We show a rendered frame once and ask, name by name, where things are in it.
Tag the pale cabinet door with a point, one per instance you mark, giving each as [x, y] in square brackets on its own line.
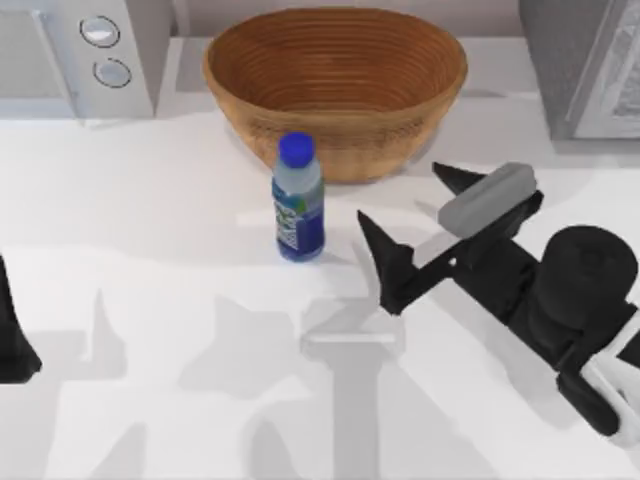
[612, 75]

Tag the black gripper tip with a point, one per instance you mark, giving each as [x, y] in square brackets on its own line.
[12, 340]

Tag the pale microwave oven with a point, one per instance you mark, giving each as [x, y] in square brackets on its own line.
[30, 60]

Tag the blue bottle with blue cap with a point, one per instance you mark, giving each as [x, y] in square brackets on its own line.
[299, 220]

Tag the grey cabinet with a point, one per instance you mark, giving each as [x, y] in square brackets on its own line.
[545, 60]

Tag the large round microwave knob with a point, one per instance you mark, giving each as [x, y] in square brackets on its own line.
[100, 30]

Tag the pale grey rounded box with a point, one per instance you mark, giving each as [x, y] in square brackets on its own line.
[487, 197]

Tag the brown woven basket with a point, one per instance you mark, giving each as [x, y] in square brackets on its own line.
[335, 75]

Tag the small round microwave knob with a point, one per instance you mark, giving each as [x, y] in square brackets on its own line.
[113, 72]

